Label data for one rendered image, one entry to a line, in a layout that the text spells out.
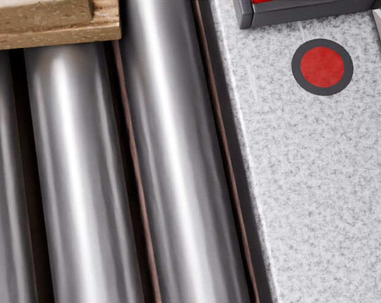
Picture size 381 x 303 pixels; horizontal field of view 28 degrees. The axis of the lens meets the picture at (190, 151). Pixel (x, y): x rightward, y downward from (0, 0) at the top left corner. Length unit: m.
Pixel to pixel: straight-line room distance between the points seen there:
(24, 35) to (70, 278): 0.12
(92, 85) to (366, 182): 0.14
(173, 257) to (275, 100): 0.09
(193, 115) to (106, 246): 0.08
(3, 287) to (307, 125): 0.16
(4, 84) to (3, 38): 0.03
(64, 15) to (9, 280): 0.13
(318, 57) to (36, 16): 0.14
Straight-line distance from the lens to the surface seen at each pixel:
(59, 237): 0.36
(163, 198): 0.36
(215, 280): 0.35
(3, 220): 0.37
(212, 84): 0.43
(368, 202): 0.37
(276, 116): 0.38
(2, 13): 0.36
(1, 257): 0.36
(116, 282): 0.35
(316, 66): 0.39
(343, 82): 0.39
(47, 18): 0.37
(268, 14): 0.39
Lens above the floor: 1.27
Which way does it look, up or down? 72 degrees down
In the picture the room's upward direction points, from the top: 6 degrees clockwise
